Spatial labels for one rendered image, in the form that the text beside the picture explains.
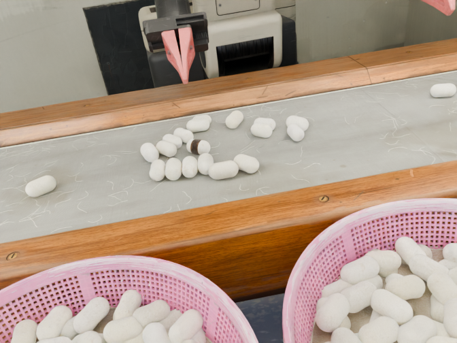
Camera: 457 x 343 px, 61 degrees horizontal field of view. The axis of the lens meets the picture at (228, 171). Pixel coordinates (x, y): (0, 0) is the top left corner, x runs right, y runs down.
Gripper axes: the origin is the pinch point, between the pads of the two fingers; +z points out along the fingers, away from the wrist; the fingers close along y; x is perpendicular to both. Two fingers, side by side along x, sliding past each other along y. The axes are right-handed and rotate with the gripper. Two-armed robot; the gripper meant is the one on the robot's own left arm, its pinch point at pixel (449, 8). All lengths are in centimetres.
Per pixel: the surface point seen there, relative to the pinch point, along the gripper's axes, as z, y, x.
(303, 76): 1.4, -22.0, 10.9
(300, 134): 17.1, -28.7, -1.0
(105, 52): -116, -87, 148
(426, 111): 15.8, -8.6, 1.7
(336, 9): -128, 62, 156
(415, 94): 11.1, -6.6, 5.8
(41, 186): 18, -63, -2
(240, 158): 20.1, -37.9, -4.4
